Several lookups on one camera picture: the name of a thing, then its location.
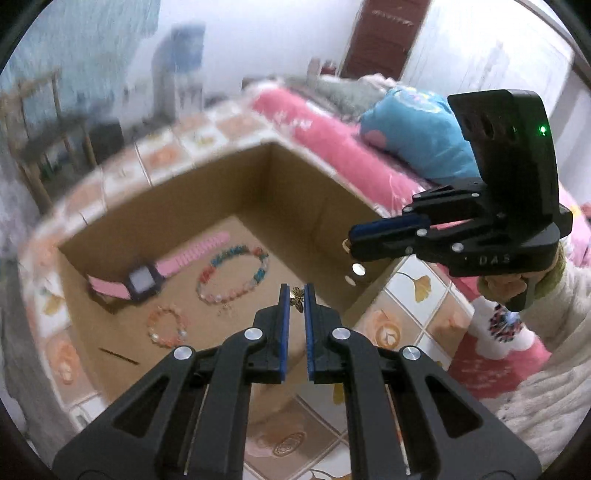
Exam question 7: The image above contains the pink bead bracelet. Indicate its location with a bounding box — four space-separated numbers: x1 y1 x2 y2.
147 305 190 347

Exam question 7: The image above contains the pink smart watch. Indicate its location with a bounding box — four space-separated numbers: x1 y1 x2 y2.
87 232 230 308

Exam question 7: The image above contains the brown cardboard box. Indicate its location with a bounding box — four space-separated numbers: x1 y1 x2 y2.
58 141 407 423

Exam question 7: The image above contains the wooden chair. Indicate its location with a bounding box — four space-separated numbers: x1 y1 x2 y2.
0 69 100 213

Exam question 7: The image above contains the pink floral blanket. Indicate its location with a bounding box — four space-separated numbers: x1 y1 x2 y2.
252 88 591 402

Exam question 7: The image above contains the multicolour bead bracelet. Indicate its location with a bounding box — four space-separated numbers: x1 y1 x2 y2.
196 246 270 305

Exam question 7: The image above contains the ginkgo patterned table cover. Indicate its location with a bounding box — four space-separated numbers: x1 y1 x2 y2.
18 99 476 480

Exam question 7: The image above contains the blue water jug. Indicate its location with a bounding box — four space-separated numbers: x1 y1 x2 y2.
152 23 206 121

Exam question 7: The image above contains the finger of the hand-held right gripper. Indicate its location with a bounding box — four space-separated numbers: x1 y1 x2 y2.
350 222 491 265
348 182 491 241

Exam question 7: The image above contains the teal patterned cloth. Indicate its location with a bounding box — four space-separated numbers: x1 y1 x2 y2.
9 0 160 121

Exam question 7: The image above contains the grey blanket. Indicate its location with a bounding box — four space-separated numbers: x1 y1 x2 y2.
286 74 398 121

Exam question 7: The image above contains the brown wooden door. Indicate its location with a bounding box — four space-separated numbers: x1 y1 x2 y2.
341 0 431 80

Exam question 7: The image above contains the person's right hand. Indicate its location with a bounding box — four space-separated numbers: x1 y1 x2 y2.
478 272 528 304

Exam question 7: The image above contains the blue pillow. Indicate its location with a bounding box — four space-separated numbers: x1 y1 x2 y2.
359 85 481 185

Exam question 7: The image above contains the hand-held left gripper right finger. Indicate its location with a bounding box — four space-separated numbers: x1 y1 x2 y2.
304 283 541 480

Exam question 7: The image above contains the black hair pin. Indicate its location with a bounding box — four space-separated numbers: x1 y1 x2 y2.
98 347 140 365

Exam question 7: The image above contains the green fleece garment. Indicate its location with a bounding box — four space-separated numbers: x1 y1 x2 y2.
551 240 571 296

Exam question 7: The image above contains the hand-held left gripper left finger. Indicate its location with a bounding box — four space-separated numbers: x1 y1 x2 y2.
52 284 291 480

